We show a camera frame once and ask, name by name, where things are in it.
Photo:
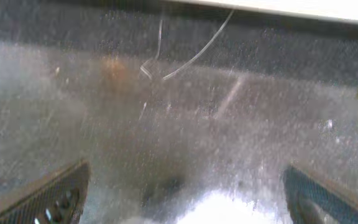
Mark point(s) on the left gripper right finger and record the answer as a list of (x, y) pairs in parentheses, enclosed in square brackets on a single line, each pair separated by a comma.
[(328, 205)]

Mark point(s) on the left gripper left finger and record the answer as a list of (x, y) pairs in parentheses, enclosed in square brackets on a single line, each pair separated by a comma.
[(42, 202)]

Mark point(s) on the white shelf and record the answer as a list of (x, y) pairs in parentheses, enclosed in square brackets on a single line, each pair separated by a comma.
[(291, 7)]

